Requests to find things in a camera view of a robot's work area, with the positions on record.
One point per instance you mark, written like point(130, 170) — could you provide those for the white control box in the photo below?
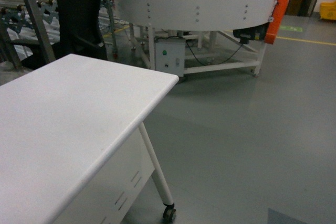
point(170, 55)

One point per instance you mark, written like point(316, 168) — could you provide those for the white round conveyor table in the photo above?
point(219, 34)

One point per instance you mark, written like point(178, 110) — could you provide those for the white table leg caster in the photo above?
point(159, 180)

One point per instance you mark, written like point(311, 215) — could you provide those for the orange motor cover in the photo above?
point(277, 16)

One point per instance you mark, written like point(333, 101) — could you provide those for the black mesh chair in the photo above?
point(79, 29)

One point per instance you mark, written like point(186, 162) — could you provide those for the expandable roller conveyor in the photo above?
point(26, 11)

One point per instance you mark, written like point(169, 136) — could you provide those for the yellow mop bucket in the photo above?
point(328, 10)

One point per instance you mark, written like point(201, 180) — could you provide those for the steel frame post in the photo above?
point(40, 30)

